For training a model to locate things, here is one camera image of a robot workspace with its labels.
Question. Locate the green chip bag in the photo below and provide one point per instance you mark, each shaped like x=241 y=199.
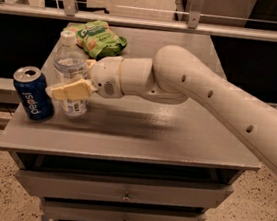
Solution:
x=97 y=39

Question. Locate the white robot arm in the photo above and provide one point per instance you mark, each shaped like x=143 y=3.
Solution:
x=172 y=76

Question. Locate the middle grey drawer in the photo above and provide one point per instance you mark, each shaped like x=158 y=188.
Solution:
x=93 y=212

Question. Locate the grey drawer cabinet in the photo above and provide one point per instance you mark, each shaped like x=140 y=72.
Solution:
x=130 y=138

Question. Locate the metal railing frame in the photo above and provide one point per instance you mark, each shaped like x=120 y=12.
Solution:
x=245 y=19

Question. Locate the clear plastic water bottle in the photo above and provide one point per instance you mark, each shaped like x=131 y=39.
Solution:
x=70 y=62

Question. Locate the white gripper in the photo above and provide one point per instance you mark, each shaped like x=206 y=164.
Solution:
x=105 y=74

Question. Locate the top grey drawer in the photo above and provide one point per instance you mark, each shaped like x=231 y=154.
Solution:
x=128 y=190

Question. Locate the blue pepsi can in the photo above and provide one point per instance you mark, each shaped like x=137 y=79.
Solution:
x=30 y=84

